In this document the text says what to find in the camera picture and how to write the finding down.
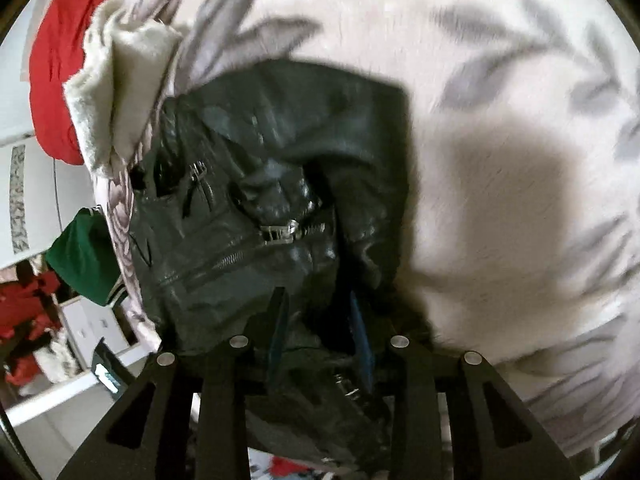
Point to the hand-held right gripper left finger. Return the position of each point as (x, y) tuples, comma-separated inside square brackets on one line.
[(278, 332)]

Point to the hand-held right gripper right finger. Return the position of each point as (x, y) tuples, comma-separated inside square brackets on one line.
[(361, 342)]

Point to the black leather jacket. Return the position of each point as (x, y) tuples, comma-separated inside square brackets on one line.
[(250, 185)]

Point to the red hanging clothes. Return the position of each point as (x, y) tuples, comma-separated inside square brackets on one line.
[(25, 310)]

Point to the white drawer unit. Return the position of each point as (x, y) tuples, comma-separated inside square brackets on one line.
[(95, 325)]

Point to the green garment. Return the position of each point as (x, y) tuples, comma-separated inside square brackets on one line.
[(80, 260)]

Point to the floral plush blanket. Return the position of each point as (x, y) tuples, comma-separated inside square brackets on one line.
[(450, 110)]

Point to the white wardrobe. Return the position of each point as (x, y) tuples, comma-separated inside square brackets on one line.
[(30, 110)]

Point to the white fleece cloth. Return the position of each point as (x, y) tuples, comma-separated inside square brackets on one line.
[(120, 85)]

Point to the red quilt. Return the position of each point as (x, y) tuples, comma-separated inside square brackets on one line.
[(55, 85)]

